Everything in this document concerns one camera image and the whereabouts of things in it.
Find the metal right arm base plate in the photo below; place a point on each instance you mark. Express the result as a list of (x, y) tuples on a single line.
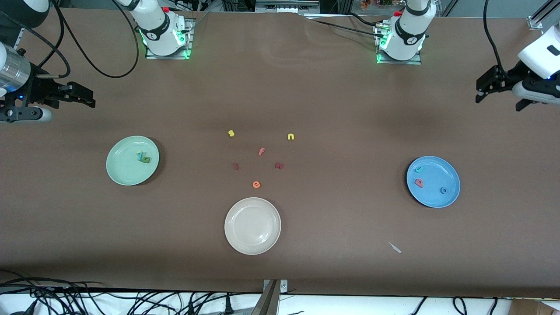
[(189, 41)]

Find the grey support beam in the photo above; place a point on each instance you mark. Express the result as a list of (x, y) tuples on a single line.
[(267, 304)]

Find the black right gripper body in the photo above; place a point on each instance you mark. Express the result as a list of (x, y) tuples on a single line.
[(38, 90)]

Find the white tape scrap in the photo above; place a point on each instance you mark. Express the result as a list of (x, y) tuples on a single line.
[(395, 248)]

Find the grey metal equipment box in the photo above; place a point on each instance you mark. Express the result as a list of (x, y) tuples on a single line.
[(284, 5)]

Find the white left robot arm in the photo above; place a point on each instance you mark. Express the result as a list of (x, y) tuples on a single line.
[(409, 35)]

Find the orange small objects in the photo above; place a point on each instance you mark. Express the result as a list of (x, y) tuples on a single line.
[(376, 3)]

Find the aluminium frame profile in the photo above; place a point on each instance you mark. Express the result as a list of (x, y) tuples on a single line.
[(534, 22)]

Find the cardboard box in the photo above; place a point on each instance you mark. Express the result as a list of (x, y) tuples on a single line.
[(533, 308)]

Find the mint green plate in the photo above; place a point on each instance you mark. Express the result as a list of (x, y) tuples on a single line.
[(127, 173)]

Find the black power plug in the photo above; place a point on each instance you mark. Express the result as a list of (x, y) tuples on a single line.
[(228, 306)]

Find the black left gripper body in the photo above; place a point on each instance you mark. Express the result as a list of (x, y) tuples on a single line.
[(510, 77)]

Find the beige white plate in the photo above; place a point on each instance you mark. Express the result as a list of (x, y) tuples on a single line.
[(252, 226)]

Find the teal foam letter y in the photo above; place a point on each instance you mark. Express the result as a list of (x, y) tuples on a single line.
[(140, 156)]

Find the silver metal bracket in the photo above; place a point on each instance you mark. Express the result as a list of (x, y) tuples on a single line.
[(283, 286)]

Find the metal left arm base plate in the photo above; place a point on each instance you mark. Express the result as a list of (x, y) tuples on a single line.
[(415, 61)]

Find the blue plate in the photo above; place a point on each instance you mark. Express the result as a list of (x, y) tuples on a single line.
[(437, 199)]

